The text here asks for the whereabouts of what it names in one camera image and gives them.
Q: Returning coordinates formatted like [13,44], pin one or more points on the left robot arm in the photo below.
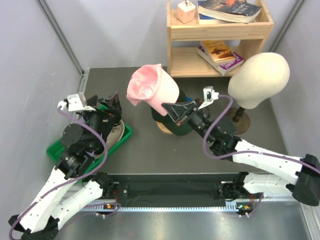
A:
[74,181]

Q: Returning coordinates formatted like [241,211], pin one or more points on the white mannequin head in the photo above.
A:
[259,78]

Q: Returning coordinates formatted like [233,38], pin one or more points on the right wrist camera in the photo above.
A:
[209,96]

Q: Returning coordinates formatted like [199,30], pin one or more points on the light pink baseball cap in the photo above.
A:
[153,85]

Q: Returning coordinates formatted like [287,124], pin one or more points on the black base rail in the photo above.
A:
[175,189]

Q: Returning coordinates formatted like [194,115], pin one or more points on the orange cover book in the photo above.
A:
[217,51]

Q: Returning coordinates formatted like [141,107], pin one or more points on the blue book under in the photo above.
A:
[206,20]

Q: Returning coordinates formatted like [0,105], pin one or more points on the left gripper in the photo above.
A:
[114,101]

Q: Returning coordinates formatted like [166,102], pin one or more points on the dark cover book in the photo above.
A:
[237,11]

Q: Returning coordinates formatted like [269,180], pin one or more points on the wooden hat stand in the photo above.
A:
[163,128]

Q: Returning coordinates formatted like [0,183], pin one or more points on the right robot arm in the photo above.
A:
[293,175]

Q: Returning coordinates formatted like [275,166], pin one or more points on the dark green baseball cap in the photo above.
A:
[155,105]

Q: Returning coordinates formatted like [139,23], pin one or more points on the wooden shelf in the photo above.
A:
[185,62]

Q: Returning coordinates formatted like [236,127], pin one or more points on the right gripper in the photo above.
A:
[176,111]

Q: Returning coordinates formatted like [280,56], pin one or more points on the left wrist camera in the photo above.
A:
[75,103]

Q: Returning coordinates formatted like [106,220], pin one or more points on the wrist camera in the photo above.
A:
[209,96]
[75,103]

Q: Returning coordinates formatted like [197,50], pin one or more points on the dark mannequin stand base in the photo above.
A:
[240,119]

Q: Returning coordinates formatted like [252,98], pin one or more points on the pink power cube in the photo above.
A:
[186,11]

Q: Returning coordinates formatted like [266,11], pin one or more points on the purple white book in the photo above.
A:
[225,68]

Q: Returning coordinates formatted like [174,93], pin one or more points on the green plastic tray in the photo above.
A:
[120,140]

